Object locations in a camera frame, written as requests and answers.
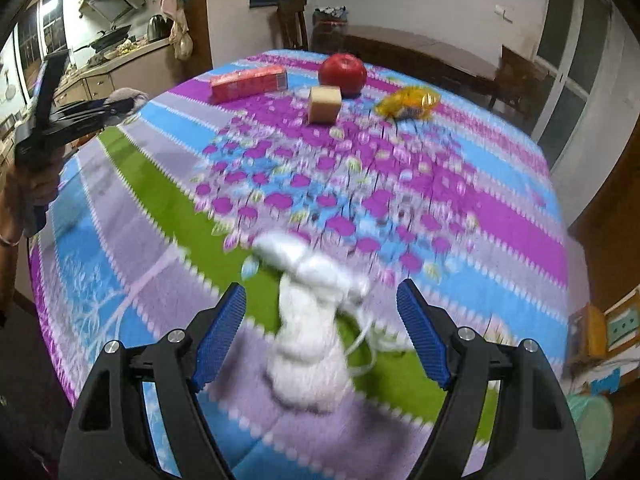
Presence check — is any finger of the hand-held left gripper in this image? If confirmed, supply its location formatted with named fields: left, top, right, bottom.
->
left=53, top=98, right=135, bottom=112
left=60, top=110, right=132, bottom=129

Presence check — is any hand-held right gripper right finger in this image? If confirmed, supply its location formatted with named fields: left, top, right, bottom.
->
left=396, top=278, right=586, bottom=480

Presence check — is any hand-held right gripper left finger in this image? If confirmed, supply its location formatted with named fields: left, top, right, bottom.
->
left=57, top=282, right=248, bottom=480

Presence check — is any grey plush toy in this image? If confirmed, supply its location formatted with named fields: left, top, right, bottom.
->
left=107, top=87, right=150, bottom=117

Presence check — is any white tissue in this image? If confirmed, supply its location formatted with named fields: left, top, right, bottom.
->
left=252, top=232, right=381, bottom=413

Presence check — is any green trash bin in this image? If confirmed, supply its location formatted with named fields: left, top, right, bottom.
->
left=565, top=392, right=615, bottom=480

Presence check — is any person's left forearm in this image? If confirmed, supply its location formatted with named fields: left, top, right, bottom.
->
left=0, top=170, right=32, bottom=321

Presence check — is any person's left hand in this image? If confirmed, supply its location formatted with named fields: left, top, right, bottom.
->
left=10, top=157, right=60, bottom=221

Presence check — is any kitchen counter cabinet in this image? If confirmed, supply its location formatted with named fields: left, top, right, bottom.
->
left=50, top=40, right=173, bottom=111

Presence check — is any black wok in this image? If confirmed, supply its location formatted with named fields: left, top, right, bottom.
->
left=90, top=24, right=133, bottom=51

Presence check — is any kitchen window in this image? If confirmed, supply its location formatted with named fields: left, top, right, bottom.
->
left=15, top=0, right=68, bottom=61

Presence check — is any steel kettle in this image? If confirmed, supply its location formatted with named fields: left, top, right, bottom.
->
left=147, top=14, right=173, bottom=42

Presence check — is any beige hanging bag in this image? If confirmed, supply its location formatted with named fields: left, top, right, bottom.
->
left=169, top=15, right=193, bottom=61

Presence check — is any red rectangular box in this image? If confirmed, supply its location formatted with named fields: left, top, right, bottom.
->
left=209, top=66, right=288, bottom=105

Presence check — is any striped floral tablecloth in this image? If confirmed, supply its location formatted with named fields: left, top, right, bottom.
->
left=27, top=49, right=571, bottom=480

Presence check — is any dark wooden chair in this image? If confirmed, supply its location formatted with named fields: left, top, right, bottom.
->
left=277, top=0, right=310, bottom=51
left=487, top=45, right=538, bottom=121

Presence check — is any beige cube block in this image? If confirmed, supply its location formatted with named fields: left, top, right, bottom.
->
left=307, top=86, right=342, bottom=125

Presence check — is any yellow snack wrapper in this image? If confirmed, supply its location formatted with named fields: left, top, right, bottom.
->
left=375, top=86, right=441, bottom=121

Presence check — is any brown wooden door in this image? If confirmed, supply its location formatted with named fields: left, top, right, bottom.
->
left=570, top=125, right=640, bottom=321

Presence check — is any dark full sack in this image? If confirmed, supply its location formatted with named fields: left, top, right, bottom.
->
left=312, top=6, right=351, bottom=53

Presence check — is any red apple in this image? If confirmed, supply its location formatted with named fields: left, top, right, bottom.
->
left=318, top=53, right=367, bottom=96

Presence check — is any dark wooden table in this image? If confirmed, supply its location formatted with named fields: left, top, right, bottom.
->
left=342, top=35, right=501, bottom=96

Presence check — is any glass double door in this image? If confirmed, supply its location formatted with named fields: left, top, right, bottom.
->
left=530, top=0, right=613, bottom=146

